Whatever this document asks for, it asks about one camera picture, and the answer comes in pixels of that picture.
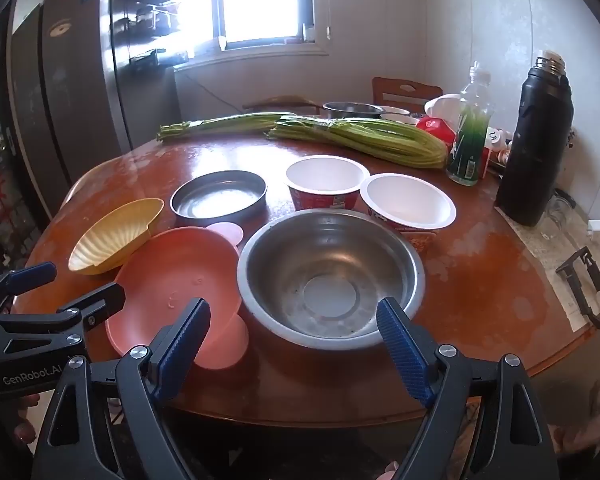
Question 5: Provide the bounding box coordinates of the pink plastic plate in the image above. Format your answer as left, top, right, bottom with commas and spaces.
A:
105, 222, 251, 371

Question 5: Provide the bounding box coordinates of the small steel bowl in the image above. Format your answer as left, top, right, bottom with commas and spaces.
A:
322, 102, 385, 120

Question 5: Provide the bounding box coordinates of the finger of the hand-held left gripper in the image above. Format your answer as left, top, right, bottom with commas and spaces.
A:
0, 261, 57, 313
55, 282, 127, 333

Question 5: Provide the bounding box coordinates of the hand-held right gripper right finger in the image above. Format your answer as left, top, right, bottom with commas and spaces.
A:
376, 297, 561, 480

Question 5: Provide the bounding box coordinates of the wooden chair curved back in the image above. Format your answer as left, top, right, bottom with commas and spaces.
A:
242, 96, 323, 116

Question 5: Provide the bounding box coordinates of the red packet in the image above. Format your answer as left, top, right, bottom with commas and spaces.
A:
415, 116, 457, 148

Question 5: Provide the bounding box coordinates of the window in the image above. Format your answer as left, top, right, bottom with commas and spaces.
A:
200, 0, 331, 63

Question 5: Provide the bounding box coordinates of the small round dish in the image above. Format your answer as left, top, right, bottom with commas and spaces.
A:
380, 106, 421, 126

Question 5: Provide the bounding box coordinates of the long celery bunch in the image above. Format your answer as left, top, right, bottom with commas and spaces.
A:
156, 111, 298, 143

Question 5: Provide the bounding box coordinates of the shallow steel plate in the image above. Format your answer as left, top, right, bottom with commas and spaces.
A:
170, 170, 268, 227

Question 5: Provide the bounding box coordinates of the glass cup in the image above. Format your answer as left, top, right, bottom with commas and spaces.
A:
537, 195, 576, 241

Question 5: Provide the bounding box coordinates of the wooden chair with cutout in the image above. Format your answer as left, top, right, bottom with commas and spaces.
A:
372, 76, 443, 108

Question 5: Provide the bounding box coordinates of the thick celery bunch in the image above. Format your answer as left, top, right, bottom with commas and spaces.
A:
266, 116, 451, 170

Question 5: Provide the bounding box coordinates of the patterned white carton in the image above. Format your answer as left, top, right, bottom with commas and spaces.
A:
480, 127, 513, 176

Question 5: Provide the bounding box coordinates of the grey refrigerator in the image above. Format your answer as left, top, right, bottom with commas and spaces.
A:
7, 0, 181, 221

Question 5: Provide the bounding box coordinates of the person's left hand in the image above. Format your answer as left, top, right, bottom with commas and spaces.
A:
10, 392, 43, 448

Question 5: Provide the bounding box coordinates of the white plastic bag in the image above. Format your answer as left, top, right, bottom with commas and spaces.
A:
424, 94, 468, 126

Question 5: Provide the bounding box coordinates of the red white paper bowl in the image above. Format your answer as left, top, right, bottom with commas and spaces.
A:
285, 156, 371, 211
359, 173, 457, 256

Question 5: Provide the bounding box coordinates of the yellow shell-shaped bowl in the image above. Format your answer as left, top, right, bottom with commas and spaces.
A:
68, 198, 166, 276

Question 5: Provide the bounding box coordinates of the black thermos flask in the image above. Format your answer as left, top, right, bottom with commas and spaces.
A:
495, 50, 575, 227

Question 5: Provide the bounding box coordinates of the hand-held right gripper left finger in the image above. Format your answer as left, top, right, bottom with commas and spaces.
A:
32, 297, 212, 480

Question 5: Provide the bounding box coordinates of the large steel bowl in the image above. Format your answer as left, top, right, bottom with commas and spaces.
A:
236, 208, 427, 350

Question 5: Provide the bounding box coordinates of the black clamp holder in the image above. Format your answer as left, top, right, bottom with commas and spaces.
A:
556, 246, 600, 330

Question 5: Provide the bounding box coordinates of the green plastic bottle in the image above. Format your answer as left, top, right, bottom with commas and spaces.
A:
446, 61, 496, 186

